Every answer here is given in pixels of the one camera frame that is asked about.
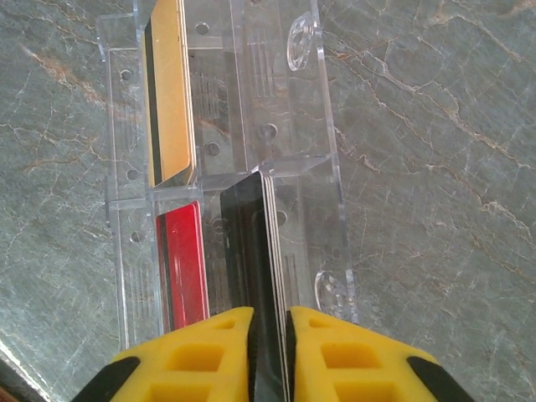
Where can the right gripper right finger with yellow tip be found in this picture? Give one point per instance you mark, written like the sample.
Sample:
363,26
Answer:
356,368

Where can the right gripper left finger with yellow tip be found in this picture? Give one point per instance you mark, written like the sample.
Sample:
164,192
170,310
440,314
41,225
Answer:
188,368

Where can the red card stack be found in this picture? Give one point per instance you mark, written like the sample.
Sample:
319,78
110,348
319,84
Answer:
184,268

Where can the black credit card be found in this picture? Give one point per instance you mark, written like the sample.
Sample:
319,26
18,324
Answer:
251,251

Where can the gold credit card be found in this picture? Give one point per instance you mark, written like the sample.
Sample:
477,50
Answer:
171,104

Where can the clear acrylic card stand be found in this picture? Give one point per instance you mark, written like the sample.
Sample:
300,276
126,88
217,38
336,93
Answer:
293,125

